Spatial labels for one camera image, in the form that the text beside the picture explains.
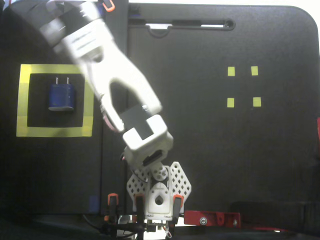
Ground blue tape piece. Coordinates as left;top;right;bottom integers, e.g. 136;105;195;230
88;195;100;213

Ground red white arm servo cable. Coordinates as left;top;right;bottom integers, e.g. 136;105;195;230
99;94;118;132

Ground red bar clamp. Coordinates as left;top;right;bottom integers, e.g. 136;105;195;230
241;223;288;233

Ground yellow tape square outline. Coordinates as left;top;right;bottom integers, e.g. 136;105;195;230
16;63;95;138

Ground black flat rail strip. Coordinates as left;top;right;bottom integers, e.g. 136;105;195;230
100;0;130;216

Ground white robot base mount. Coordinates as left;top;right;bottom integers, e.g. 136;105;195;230
126;161;193;223

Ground black power cable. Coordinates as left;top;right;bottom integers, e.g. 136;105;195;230
82;213;111;236

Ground orange black spring clamp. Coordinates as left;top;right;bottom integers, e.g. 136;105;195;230
101;0;116;13
173;194;185;222
107;192;120;223
134;193;146;218

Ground blue white charger plug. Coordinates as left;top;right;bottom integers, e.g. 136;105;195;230
47;77;77;112

